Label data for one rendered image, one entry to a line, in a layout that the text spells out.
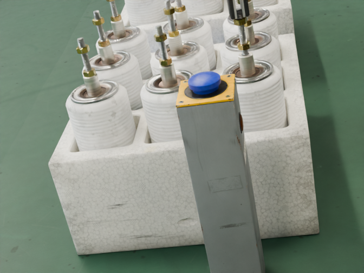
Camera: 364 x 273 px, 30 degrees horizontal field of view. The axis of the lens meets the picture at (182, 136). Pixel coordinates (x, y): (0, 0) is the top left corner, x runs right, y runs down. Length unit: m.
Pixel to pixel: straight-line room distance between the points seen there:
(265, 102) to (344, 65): 0.63
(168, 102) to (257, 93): 0.13
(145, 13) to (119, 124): 0.52
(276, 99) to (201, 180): 0.21
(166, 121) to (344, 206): 0.33
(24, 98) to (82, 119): 0.75
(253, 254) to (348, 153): 0.40
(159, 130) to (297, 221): 0.25
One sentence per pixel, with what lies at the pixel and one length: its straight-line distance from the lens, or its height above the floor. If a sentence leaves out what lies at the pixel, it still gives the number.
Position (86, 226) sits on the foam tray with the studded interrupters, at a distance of 1.09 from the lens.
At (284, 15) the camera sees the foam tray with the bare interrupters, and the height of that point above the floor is 0.16.
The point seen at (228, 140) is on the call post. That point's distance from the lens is 0.82.
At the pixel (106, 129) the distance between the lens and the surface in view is 1.03.
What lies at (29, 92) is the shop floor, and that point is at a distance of 1.79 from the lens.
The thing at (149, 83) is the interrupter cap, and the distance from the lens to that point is 1.03.
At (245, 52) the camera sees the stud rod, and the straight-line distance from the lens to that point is 0.99.
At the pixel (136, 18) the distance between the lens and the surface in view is 1.52.
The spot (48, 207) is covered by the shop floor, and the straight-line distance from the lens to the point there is 1.28.
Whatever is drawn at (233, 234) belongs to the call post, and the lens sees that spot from 0.91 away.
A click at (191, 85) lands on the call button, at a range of 0.82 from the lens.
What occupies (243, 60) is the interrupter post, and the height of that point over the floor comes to 0.28.
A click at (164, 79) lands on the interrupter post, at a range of 1.01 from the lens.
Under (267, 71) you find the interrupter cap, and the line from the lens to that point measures 1.00.
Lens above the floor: 0.67
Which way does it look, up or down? 29 degrees down
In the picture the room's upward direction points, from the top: 12 degrees counter-clockwise
